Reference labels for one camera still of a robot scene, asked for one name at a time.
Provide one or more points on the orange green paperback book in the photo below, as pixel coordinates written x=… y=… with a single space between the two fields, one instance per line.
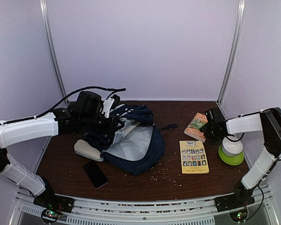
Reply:
x=193 y=128

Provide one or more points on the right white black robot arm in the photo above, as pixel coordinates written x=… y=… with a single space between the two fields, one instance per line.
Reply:
x=260 y=132

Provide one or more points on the right aluminium frame post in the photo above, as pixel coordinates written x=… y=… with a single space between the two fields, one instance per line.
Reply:
x=236 y=42

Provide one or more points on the left aluminium frame post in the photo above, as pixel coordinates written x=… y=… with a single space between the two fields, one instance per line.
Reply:
x=52 y=53

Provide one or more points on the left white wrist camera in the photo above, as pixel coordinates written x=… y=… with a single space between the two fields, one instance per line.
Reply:
x=109 y=104

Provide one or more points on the navy blue student backpack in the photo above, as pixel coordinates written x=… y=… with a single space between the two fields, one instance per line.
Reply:
x=132 y=142

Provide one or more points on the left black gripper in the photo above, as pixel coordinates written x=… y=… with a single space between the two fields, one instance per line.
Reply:
x=110 y=127

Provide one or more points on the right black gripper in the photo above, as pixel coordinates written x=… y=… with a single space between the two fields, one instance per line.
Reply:
x=211 y=141

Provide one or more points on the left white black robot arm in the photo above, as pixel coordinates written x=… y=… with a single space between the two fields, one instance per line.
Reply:
x=88 y=113

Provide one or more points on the aluminium frame post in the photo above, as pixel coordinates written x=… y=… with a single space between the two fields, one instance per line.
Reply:
x=52 y=53
x=236 y=42

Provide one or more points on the black smartphone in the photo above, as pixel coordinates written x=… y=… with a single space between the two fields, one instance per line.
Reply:
x=95 y=174

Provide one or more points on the yellow paperback booklet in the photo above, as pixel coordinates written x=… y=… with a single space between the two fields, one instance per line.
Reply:
x=193 y=157

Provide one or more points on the white bowl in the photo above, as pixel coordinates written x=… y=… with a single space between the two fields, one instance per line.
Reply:
x=232 y=146

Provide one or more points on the lime green plate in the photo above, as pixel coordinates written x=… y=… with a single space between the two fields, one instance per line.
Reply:
x=234 y=160

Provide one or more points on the beige hard glasses case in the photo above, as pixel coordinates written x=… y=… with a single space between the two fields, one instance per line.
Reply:
x=83 y=148

